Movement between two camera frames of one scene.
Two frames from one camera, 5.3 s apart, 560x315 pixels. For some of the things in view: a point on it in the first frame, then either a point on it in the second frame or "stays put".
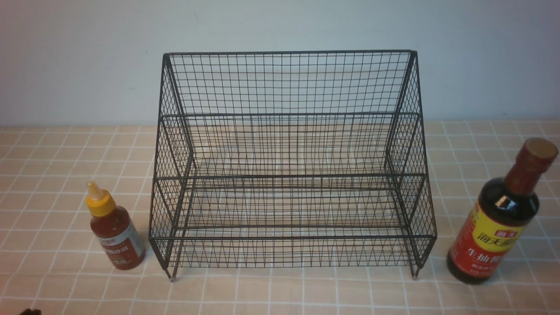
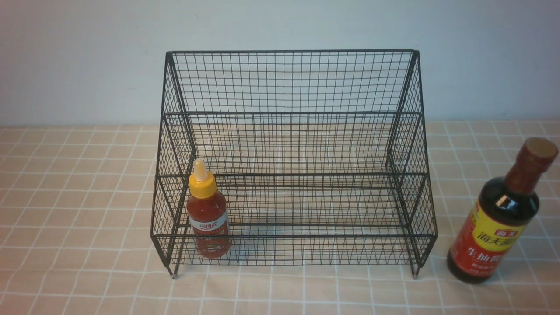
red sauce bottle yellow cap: x=121 y=244 -> x=208 y=214
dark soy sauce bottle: x=503 y=211 stays put
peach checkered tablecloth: x=268 y=219 stays put
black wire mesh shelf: x=291 y=159 stays put
